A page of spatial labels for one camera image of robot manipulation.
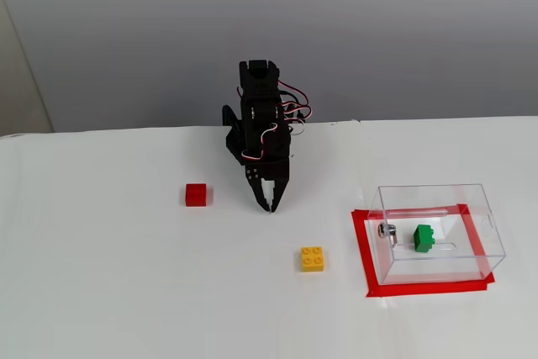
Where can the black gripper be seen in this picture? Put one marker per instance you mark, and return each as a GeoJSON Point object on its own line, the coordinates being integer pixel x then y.
{"type": "Point", "coordinates": [272, 171]}

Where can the green lego brick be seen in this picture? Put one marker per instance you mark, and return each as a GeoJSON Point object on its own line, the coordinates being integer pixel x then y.
{"type": "Point", "coordinates": [423, 239]}

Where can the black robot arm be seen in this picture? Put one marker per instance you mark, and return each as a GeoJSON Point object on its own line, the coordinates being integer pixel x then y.
{"type": "Point", "coordinates": [260, 90]}

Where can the red lego brick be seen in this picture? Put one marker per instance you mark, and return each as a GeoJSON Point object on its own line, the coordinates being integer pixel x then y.
{"type": "Point", "coordinates": [196, 195]}

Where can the yellow lego brick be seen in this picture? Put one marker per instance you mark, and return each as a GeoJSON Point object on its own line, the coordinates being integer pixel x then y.
{"type": "Point", "coordinates": [312, 259]}

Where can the transparent plastic box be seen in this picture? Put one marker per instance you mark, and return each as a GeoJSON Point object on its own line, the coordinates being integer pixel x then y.
{"type": "Point", "coordinates": [441, 266]}

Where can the silver cam lock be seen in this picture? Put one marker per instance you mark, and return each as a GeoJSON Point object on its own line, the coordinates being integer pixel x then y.
{"type": "Point", "coordinates": [384, 230]}

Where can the red tape frame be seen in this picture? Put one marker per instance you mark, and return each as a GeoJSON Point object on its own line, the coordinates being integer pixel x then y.
{"type": "Point", "coordinates": [420, 289]}

